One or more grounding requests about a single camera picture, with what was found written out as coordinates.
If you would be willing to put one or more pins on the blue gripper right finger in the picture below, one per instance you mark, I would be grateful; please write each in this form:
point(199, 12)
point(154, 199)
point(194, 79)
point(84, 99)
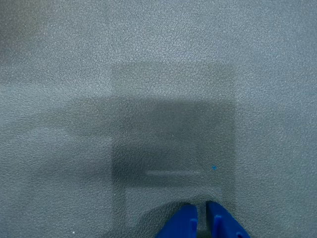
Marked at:
point(220, 223)

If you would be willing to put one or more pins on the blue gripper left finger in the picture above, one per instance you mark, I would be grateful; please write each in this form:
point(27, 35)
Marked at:
point(184, 223)

